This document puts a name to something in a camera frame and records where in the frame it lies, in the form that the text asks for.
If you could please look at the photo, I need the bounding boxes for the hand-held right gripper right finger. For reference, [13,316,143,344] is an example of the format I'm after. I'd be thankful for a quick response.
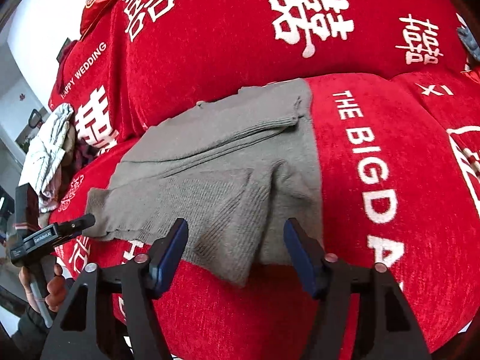
[283,217,432,360]

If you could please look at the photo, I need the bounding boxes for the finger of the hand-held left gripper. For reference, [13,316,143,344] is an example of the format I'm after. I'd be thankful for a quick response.
[56,214,97,239]

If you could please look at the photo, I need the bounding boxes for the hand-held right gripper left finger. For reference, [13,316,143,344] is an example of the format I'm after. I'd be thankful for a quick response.
[39,217,189,360]

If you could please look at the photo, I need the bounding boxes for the grey knit sweater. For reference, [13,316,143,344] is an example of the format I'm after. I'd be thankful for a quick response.
[85,78,325,289]

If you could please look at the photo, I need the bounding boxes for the person's left forearm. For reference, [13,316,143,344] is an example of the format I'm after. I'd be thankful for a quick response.
[9,305,55,360]

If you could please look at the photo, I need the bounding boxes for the person's left hand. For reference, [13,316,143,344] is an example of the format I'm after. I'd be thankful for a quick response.
[19,263,74,314]

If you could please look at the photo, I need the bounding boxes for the dark plaid cloth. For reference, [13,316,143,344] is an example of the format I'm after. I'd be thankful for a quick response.
[71,140,100,175]

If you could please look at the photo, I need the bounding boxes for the light striped cloth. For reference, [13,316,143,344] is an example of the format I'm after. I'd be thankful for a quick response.
[19,103,76,214]

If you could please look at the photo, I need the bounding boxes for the red wedding sofa cover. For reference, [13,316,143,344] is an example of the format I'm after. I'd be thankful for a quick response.
[47,0,480,353]

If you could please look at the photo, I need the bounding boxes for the blue grey cloth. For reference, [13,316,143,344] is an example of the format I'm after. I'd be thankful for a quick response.
[455,26,480,64]

